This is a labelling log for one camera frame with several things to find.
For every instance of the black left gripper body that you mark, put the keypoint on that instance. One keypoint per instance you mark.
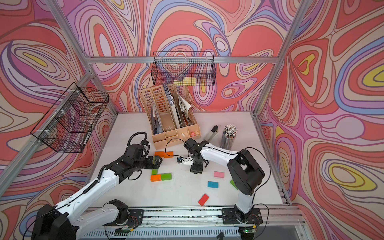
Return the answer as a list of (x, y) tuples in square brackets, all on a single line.
[(144, 163)]

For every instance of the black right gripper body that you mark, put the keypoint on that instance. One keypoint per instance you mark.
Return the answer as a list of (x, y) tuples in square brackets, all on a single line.
[(198, 166)]

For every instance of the orange block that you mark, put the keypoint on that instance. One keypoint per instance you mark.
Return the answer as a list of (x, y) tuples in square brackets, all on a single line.
[(156, 178), (160, 154), (168, 154)]

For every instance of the red block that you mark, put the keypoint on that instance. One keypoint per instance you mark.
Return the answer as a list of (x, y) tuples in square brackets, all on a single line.
[(203, 200)]

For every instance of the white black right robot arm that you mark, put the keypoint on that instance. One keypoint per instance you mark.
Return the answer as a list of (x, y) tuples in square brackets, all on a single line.
[(243, 168)]

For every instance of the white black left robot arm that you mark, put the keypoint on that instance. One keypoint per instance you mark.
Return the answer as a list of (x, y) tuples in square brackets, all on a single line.
[(67, 220)]

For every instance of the pink block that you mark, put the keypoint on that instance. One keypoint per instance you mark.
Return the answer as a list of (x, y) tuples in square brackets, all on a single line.
[(220, 175)]

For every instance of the teal block lower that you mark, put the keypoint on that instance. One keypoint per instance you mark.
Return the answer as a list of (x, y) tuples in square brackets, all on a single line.
[(214, 185)]

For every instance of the grey stapler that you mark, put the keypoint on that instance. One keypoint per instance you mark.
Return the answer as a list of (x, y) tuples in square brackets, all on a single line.
[(212, 133)]

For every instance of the beige plastic file organizer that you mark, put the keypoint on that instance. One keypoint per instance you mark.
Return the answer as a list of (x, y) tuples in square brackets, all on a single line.
[(169, 110)]

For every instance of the yellow sticky notes pad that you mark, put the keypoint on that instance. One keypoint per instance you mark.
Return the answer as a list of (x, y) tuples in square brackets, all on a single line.
[(186, 81)]

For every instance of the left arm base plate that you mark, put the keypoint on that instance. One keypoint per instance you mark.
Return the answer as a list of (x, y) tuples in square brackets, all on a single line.
[(132, 217)]

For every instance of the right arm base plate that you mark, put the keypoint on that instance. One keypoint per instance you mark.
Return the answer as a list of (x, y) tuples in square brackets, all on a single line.
[(231, 216)]

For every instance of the black wire basket left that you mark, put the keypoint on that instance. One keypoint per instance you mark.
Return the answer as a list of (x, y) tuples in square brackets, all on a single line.
[(68, 124)]

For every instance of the black wire basket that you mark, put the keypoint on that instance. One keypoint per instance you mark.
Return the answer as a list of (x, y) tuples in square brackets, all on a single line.
[(175, 65), (68, 124)]

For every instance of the black wire basket back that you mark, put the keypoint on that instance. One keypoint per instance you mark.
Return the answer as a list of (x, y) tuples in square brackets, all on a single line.
[(175, 65)]

